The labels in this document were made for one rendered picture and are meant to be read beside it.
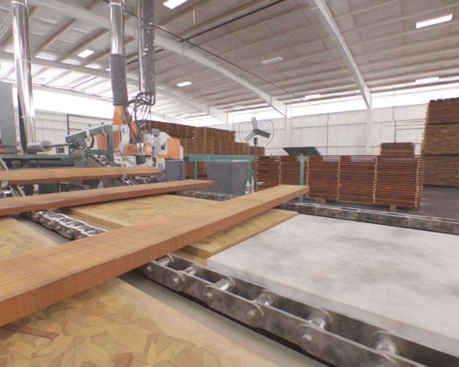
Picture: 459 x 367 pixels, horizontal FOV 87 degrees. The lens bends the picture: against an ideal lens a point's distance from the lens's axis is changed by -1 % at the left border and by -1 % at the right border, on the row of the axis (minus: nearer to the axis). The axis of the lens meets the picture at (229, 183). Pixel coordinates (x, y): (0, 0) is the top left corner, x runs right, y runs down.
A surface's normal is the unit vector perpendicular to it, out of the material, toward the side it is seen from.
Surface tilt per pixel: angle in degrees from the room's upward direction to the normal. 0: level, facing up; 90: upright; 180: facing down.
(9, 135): 90
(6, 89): 90
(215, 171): 94
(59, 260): 0
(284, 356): 0
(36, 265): 0
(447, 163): 90
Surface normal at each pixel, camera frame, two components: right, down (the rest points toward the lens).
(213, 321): 0.00, -0.99
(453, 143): -0.60, 0.08
